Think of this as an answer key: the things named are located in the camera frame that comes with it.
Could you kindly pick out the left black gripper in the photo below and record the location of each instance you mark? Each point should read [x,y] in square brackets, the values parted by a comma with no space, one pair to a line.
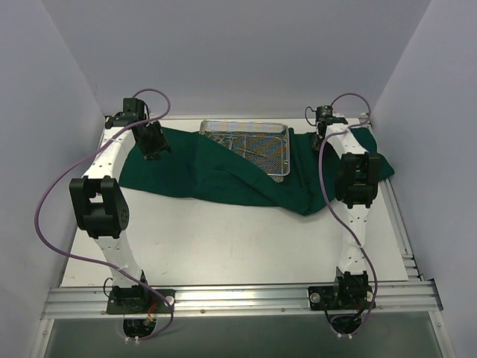
[151,142]

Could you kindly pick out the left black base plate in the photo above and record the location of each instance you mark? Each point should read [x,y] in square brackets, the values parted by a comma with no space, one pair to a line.
[134,300]

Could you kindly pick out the green surgical drape cloth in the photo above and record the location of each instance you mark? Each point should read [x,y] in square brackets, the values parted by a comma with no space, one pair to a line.
[199,168]

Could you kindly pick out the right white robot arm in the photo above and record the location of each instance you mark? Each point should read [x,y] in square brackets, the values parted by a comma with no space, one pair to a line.
[355,188]

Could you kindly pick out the wire mesh instrument tray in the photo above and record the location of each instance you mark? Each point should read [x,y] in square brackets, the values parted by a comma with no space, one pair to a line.
[270,139]

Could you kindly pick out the aluminium front rail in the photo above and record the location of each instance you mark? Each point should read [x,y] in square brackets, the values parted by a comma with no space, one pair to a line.
[229,301]

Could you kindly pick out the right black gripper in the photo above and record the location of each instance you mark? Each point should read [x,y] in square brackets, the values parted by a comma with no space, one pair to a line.
[317,141]

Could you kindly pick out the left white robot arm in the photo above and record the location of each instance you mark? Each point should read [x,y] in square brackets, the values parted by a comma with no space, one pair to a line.
[100,207]

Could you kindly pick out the steel surgical scissors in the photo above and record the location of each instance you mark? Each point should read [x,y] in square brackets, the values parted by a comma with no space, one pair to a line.
[223,138]

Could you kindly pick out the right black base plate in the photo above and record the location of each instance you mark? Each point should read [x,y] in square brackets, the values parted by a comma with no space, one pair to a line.
[328,298]

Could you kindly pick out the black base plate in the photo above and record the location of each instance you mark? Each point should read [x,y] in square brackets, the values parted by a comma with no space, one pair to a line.
[134,300]
[328,298]

